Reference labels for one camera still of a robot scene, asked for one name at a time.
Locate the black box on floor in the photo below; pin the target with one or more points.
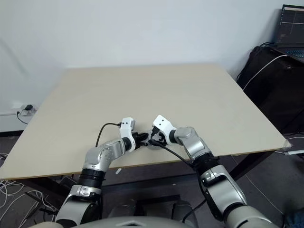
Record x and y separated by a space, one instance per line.
69 183

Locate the small white tag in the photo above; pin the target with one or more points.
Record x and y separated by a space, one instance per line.
118 171

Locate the grey robot torso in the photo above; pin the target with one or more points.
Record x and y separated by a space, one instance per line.
133 223

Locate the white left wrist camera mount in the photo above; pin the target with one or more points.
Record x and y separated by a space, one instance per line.
126 129

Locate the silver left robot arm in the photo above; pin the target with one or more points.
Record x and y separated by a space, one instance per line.
104 154

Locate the white bar on floor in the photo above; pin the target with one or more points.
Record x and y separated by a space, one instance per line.
294 152

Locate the large black bag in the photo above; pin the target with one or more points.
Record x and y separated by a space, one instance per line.
280 90

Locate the clear tape on table corner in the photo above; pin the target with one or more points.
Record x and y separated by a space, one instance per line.
287 145

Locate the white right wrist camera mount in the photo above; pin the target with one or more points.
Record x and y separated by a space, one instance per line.
164 124

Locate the dark rounded shape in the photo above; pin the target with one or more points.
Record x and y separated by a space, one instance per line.
184 210
123 209

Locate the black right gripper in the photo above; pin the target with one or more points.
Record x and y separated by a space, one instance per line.
161 139

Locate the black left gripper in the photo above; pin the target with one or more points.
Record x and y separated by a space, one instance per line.
137 140

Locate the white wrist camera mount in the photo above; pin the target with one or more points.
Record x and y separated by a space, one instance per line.
126 129
164 124

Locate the black open laptop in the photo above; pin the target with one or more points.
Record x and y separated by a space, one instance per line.
292 23

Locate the black plug adapter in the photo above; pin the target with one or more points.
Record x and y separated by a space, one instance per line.
29 107

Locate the white wall power strip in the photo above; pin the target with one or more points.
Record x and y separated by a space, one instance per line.
21 105

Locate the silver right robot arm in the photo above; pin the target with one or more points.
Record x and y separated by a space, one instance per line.
223 185

